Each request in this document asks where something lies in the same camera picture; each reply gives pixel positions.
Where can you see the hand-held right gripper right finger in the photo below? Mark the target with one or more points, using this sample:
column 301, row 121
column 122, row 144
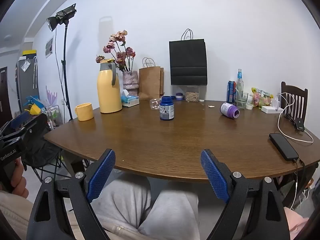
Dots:
column 215, row 177

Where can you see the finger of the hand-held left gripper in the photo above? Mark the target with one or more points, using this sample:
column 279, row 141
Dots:
column 32, row 128
column 21, row 119

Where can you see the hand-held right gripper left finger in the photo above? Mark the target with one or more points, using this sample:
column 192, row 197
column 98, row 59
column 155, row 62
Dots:
column 101, row 177

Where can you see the person's left forearm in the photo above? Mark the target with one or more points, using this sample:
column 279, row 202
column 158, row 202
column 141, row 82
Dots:
column 12, row 217

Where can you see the yellow cup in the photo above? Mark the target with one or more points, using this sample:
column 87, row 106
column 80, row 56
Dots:
column 85, row 112

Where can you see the purple cup with white label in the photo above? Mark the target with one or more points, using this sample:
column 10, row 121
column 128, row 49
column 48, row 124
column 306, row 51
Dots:
column 228, row 110

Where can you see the clear glass cup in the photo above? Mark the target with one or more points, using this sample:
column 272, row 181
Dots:
column 155, row 103

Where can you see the person's left hand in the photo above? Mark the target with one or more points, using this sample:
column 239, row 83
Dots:
column 18, row 183

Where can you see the blue and yellow toys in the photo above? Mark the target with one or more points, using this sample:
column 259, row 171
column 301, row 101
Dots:
column 33, row 107

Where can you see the black folding chair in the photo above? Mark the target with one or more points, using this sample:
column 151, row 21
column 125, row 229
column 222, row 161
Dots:
column 42, row 152

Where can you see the brown door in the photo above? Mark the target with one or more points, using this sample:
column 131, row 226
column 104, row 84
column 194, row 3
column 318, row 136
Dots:
column 3, row 92

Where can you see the grey refrigerator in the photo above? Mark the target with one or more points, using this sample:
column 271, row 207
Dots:
column 26, row 82

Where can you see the person's grey trousers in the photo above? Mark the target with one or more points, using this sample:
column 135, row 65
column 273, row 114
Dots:
column 170, row 212

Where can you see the yellow box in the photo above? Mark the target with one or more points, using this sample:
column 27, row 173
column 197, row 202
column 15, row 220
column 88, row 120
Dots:
column 29, row 53

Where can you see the black light stand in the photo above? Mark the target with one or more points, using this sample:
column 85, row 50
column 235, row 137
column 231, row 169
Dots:
column 65, row 67

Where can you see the black phone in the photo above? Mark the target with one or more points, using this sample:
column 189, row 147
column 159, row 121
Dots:
column 283, row 146

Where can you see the white tape roll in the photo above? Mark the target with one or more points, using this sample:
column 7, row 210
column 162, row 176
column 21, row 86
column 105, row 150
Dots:
column 249, row 106

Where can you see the clear drinking glass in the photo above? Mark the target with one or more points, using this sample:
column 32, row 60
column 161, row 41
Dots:
column 242, row 102

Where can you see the tissue box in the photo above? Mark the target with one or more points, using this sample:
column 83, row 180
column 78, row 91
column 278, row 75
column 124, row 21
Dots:
column 130, row 100

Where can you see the blue plastic bottle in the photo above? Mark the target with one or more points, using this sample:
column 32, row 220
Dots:
column 167, row 110

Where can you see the clear container of nuts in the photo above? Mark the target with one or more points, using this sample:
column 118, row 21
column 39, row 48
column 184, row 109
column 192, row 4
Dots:
column 192, row 95

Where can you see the yellow thermos jug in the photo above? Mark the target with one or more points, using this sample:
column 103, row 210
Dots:
column 108, row 90

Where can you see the blue drink can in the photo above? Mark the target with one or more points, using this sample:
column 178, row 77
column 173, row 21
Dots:
column 230, row 92

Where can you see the white power strip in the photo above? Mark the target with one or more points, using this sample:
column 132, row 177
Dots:
column 270, row 110

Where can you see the small purple jar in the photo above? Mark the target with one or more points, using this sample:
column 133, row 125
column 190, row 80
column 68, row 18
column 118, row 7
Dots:
column 179, row 96

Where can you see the colourful snack packets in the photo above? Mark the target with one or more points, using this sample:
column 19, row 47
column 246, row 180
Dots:
column 261, row 98

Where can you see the pink cloth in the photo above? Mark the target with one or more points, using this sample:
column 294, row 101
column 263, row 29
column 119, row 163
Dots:
column 297, row 225

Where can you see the glass bottle with blue cap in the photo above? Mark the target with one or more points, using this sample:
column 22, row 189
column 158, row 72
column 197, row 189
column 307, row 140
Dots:
column 239, row 83

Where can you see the black clip device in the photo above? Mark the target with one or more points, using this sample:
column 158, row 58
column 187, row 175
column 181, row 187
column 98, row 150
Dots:
column 298, row 124

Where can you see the pink vase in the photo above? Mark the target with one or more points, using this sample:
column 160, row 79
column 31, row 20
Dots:
column 130, row 80

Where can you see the brown paper bag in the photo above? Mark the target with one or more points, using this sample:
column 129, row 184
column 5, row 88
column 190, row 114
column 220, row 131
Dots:
column 150, row 83

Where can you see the dark wooden chair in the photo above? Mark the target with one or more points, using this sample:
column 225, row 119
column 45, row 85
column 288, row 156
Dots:
column 293, row 100

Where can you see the black studio light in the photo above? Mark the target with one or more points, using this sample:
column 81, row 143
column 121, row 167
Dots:
column 62, row 16

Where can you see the dried pink flowers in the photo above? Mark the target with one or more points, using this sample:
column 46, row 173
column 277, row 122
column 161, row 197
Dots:
column 120, row 55

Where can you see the black paper bag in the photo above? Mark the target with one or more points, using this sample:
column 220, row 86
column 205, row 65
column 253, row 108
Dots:
column 188, row 62

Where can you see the wall picture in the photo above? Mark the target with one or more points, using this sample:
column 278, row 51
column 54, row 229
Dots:
column 49, row 47

